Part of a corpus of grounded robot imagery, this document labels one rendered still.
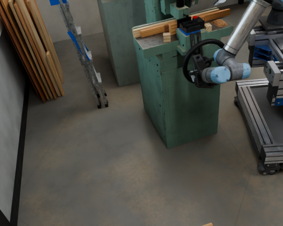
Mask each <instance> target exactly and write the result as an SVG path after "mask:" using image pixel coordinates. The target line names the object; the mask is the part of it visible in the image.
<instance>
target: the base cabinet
mask: <svg viewBox="0 0 283 226"><path fill-rule="evenodd" d="M136 53H137V62H138V69H139V75H140V82H141V91H142V97H143V104H144V109H145V110H146V112H147V114H148V116H149V118H150V119H151V121H152V123H153V124H154V126H155V128H156V130H157V132H158V134H159V135H160V137H161V139H162V141H163V142H164V144H165V146H166V148H167V149H169V148H173V147H175V146H178V145H181V144H184V143H187V142H190V141H193V140H196V139H200V138H202V137H205V136H208V135H212V134H215V133H217V129H218V115H219V101H220V88H221V84H219V85H218V86H214V87H213V88H198V87H196V86H195V84H193V83H191V82H189V81H188V80H187V79H186V78H185V76H184V74H183V70H182V67H178V68H174V69H171V70H167V71H164V72H160V71H159V69H158V68H157V67H156V65H155V64H154V63H153V61H152V60H151V59H150V58H149V57H147V58H144V57H143V56H142V54H141V53H140V52H139V50H138V49H137V48H136Z"/></svg>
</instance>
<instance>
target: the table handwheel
mask: <svg viewBox="0 0 283 226"><path fill-rule="evenodd" d="M206 44H216V45H218V46H219V47H220V48H221V49H222V48H223V47H224V43H222V42H221V41H219V40H217V39H205V40H202V41H200V42H198V43H197V44H195V45H194V46H193V47H192V48H191V49H190V50H189V51H188V53H187V54H186V56H185V58H184V61H183V66H182V70H183V74H184V76H185V78H186V79H187V80H188V81H189V82H191V83H193V84H194V83H195V82H196V80H195V81H194V82H193V81H192V78H191V76H189V74H188V72H187V71H188V70H187V66H188V62H189V59H190V57H191V56H192V54H194V55H198V54H199V53H198V52H196V50H197V49H198V48H200V47H201V46H204V45H206ZM202 58H203V60H204V62H205V64H206V66H207V67H208V68H209V67H210V66H211V64H212V61H213V60H214V58H211V59H209V58H208V57H207V56H202Z"/></svg>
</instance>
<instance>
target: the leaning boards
mask: <svg viewBox="0 0 283 226"><path fill-rule="evenodd" d="M0 17H1V19H2V22H3V24H4V26H5V28H6V30H7V32H8V34H9V36H10V38H11V40H12V42H13V44H14V46H15V48H16V51H17V53H18V55H19V57H20V59H21V61H22V63H23V65H24V67H25V70H26V72H27V74H28V76H29V78H30V80H31V82H32V84H33V86H34V89H35V91H36V93H37V95H38V97H39V99H40V100H41V98H42V100H43V102H44V103H46V98H47V99H48V100H49V97H50V98H51V99H53V98H55V100H57V95H58V96H61V94H62V96H64V95H65V92H64V90H63V87H62V83H64V74H63V70H62V67H61V65H60V62H59V59H58V57H57V54H56V51H55V48H54V46H53V43H52V40H51V37H50V35H48V32H47V29H46V27H45V24H44V21H43V18H42V16H41V14H40V11H39V8H38V5H37V3H36V0H0Z"/></svg>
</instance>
